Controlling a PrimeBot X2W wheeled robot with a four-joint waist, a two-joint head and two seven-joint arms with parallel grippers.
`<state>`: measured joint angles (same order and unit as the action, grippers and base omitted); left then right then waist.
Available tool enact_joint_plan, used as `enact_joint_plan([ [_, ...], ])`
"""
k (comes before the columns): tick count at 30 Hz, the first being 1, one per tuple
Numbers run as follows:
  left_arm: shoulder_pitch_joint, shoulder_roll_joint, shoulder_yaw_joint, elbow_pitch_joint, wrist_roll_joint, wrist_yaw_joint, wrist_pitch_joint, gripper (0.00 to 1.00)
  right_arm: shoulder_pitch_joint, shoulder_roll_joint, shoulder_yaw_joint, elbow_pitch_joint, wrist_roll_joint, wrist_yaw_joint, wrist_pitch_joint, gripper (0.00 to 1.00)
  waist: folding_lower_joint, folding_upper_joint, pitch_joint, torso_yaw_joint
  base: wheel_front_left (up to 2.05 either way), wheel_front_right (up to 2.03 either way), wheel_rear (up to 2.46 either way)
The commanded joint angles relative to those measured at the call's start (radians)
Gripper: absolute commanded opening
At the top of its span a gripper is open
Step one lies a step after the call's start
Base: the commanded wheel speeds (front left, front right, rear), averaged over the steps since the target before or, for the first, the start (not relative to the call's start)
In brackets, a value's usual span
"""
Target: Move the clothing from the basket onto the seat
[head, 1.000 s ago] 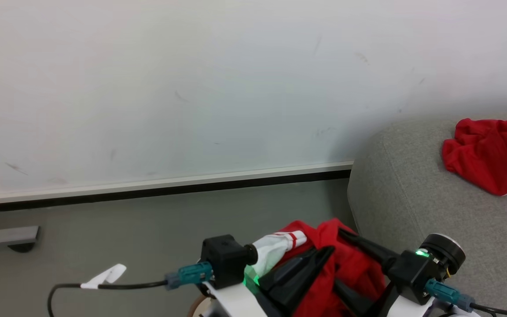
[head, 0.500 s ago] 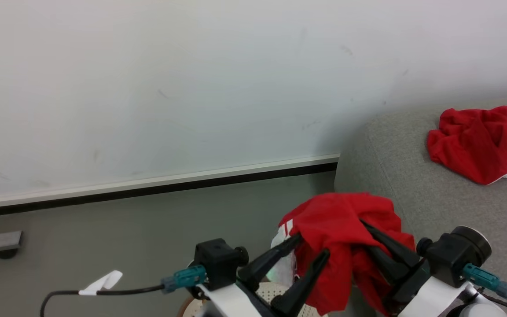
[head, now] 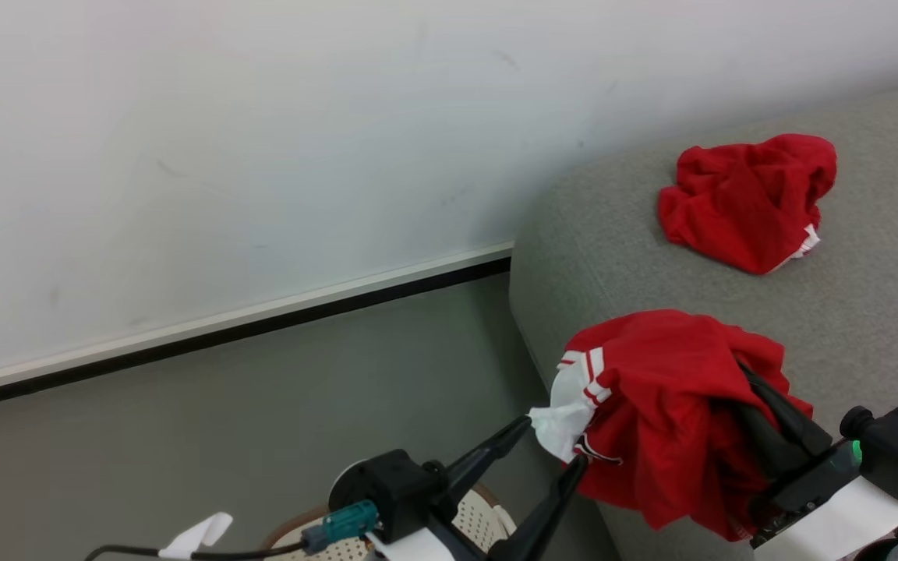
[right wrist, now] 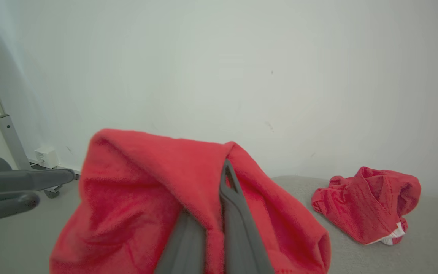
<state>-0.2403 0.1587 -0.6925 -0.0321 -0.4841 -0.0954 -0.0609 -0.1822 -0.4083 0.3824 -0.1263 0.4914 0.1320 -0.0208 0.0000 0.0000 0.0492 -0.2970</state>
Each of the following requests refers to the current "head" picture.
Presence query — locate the red garment with striped white cuff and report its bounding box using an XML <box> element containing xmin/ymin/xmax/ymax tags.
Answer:
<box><xmin>529</xmin><ymin>309</ymin><xmax>815</xmax><ymax>542</ymax></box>

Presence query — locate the white perforated plastic laundry basket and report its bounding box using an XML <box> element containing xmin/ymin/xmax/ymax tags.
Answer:
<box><xmin>262</xmin><ymin>483</ymin><xmax>518</xmax><ymax>561</ymax></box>

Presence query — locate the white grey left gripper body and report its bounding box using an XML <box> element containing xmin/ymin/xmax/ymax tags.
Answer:
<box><xmin>371</xmin><ymin>506</ymin><xmax>497</xmax><ymax>561</ymax></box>

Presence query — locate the white cable tag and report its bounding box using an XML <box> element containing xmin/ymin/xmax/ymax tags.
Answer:
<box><xmin>159</xmin><ymin>512</ymin><xmax>234</xmax><ymax>559</ymax></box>

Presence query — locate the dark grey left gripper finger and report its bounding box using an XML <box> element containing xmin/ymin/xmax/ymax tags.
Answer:
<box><xmin>488</xmin><ymin>457</ymin><xmax>590</xmax><ymax>561</ymax></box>
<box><xmin>443</xmin><ymin>417</ymin><xmax>534</xmax><ymax>499</ymax></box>

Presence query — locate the thin black cable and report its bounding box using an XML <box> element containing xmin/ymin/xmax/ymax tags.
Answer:
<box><xmin>84</xmin><ymin>542</ymin><xmax>309</xmax><ymax>561</ymax></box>

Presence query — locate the crumpled red garment white trim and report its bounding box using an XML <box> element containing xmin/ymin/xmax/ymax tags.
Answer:
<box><xmin>658</xmin><ymin>134</ymin><xmax>838</xmax><ymax>275</ymax></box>

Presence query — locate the grey fabric sofa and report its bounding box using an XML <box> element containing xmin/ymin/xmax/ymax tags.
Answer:
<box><xmin>509</xmin><ymin>78</ymin><xmax>898</xmax><ymax>561</ymax></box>

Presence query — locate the grey white right gripper body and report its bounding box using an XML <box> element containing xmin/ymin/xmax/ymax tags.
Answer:
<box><xmin>751</xmin><ymin>440</ymin><xmax>898</xmax><ymax>561</ymax></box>

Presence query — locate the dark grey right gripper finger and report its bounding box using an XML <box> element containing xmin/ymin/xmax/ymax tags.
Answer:
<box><xmin>739</xmin><ymin>365</ymin><xmax>833</xmax><ymax>458</ymax></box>
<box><xmin>730</xmin><ymin>401</ymin><xmax>797</xmax><ymax>480</ymax></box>

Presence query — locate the white and black baseboard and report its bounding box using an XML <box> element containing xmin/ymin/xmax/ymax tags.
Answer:
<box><xmin>0</xmin><ymin>242</ymin><xmax>514</xmax><ymax>414</ymax></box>

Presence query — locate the teal left camera connector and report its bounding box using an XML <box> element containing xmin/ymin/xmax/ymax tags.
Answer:
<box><xmin>301</xmin><ymin>501</ymin><xmax>380</xmax><ymax>555</ymax></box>

